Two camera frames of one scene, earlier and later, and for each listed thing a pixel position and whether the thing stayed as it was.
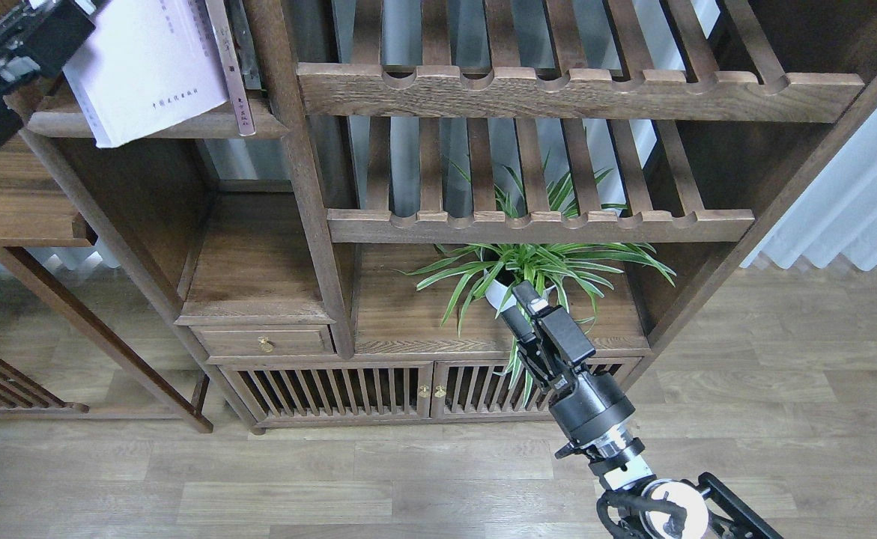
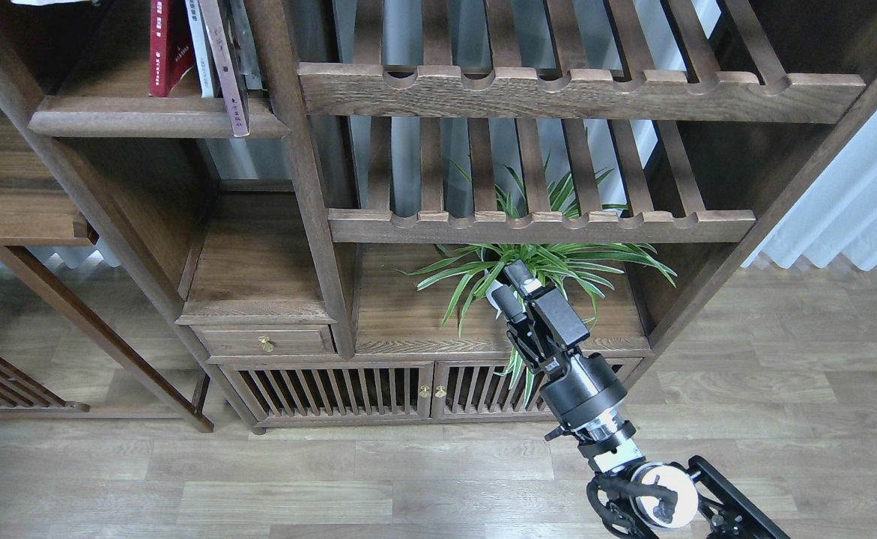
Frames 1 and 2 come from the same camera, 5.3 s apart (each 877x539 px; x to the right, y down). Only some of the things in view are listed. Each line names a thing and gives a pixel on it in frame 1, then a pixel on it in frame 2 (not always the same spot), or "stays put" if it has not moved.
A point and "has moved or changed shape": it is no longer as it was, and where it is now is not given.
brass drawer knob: [265, 345] stays put
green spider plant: [487, 274] stays put
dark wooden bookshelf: [339, 242] stays put
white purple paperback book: [147, 65] has moved or changed shape
